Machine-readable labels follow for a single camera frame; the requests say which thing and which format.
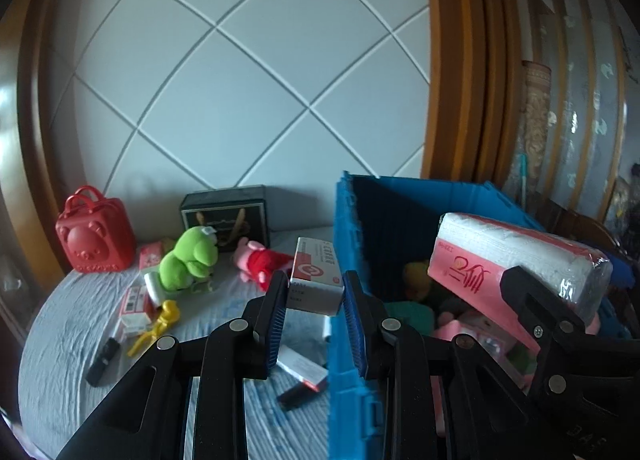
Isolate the black cylinder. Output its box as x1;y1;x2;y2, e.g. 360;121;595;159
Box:
85;338;120;388

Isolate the pink tissue pack top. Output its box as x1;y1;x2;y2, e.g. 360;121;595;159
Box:
427;212;613;352

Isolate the pink tissue pack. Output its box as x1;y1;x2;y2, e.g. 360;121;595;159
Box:
427;212;613;352
139;241;165;272

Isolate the white barcode medicine box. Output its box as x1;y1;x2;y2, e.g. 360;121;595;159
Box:
286;237;344;317

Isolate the pink pig plush in crate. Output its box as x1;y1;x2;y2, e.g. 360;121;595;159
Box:
433;310;536;388

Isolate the blue striped bed cover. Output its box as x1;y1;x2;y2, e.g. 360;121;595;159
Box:
18;258;329;459

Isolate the green yellow plush in crate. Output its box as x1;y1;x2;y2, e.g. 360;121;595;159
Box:
385;261;435;336

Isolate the red white carton box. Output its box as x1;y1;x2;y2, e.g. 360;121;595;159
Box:
118;284;155;336

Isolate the yellow plastic clip toy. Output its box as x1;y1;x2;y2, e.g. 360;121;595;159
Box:
127;300;181;358

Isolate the wooden chair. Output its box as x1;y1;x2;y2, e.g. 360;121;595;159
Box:
528;192;624;256

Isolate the white lint roll left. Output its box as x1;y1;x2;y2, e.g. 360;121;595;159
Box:
143;270;166;308

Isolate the white red medicine box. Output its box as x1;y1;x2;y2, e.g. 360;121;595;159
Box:
277;345;329;393

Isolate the pink tissue pack back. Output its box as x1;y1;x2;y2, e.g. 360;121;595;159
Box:
139;241;165;272

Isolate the green frog plush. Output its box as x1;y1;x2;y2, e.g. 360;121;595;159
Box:
158;226;219;292

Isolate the red bear suitcase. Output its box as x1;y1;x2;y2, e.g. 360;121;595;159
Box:
55;185;137;274

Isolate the pink pig plush red dress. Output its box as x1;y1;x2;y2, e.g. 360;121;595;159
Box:
233;237;294;292

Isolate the blue plastic crate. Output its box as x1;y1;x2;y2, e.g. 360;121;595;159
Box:
326;170;633;460

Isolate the rolled patterned carpet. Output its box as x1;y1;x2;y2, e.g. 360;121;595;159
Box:
502;60;551;203

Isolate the black gift box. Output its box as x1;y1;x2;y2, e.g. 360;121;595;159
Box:
180;186;270;253

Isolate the wooden door frame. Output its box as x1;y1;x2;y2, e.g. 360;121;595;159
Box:
421;0;523;186

